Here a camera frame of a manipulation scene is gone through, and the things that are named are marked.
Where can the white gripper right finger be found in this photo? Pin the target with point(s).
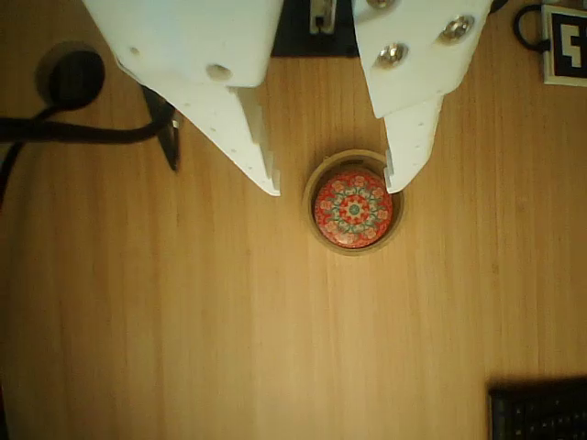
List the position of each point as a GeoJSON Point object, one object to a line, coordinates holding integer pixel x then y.
{"type": "Point", "coordinates": [413, 55]}

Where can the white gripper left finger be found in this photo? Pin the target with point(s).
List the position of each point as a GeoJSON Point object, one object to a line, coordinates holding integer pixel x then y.
{"type": "Point", "coordinates": [192, 41]}

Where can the beige masking tape roll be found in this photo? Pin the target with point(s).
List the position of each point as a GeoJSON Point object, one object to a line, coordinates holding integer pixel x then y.
{"type": "Point", "coordinates": [308, 206]}

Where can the red mandala patterned disc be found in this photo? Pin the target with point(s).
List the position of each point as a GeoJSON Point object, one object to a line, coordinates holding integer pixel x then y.
{"type": "Point", "coordinates": [353, 211]}

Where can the black elastic loop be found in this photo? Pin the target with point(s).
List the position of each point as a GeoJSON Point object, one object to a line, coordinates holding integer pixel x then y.
{"type": "Point", "coordinates": [518, 27]}

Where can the black white marker tag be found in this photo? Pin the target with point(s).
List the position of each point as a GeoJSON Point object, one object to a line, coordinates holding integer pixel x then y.
{"type": "Point", "coordinates": [568, 46]}

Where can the black keyboard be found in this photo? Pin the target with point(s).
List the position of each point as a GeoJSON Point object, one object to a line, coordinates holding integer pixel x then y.
{"type": "Point", "coordinates": [541, 412]}

